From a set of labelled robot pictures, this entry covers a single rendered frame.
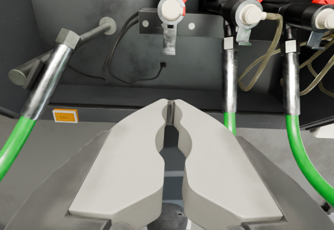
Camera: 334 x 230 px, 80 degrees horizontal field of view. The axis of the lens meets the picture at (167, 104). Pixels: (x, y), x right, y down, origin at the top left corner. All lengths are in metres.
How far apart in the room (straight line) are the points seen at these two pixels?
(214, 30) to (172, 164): 0.58
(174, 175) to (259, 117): 0.43
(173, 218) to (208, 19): 0.61
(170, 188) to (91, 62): 0.51
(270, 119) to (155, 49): 0.32
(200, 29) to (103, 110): 0.27
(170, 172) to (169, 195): 0.09
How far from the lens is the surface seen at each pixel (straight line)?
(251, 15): 0.23
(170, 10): 0.21
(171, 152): 0.87
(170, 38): 0.23
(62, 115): 0.50
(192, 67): 0.55
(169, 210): 0.76
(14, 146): 0.24
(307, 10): 0.28
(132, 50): 0.54
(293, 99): 0.29
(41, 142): 2.04
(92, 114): 0.49
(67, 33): 0.24
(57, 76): 0.23
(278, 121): 0.54
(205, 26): 0.37
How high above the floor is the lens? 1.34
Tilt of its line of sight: 61 degrees down
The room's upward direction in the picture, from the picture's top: 179 degrees clockwise
